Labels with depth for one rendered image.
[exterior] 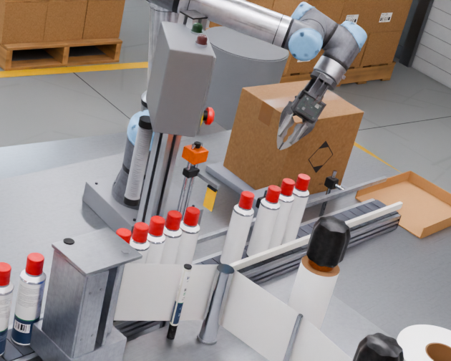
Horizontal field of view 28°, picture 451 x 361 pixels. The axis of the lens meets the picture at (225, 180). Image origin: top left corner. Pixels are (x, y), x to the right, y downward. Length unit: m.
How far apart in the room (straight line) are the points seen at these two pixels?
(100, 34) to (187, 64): 3.87
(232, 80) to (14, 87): 1.32
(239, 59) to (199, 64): 2.65
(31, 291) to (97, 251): 0.17
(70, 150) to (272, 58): 2.00
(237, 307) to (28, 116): 3.08
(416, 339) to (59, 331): 0.74
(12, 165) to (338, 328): 1.05
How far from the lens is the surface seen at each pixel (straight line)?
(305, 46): 2.14
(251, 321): 1.93
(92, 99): 5.19
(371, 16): 6.22
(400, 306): 2.43
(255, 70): 4.52
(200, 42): 1.87
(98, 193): 2.43
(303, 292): 2.01
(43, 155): 2.71
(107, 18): 5.67
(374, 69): 6.53
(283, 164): 2.61
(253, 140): 2.69
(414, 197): 3.02
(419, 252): 2.71
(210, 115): 1.91
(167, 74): 1.84
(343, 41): 2.29
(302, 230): 2.51
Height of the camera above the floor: 2.09
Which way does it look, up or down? 27 degrees down
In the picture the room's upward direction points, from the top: 14 degrees clockwise
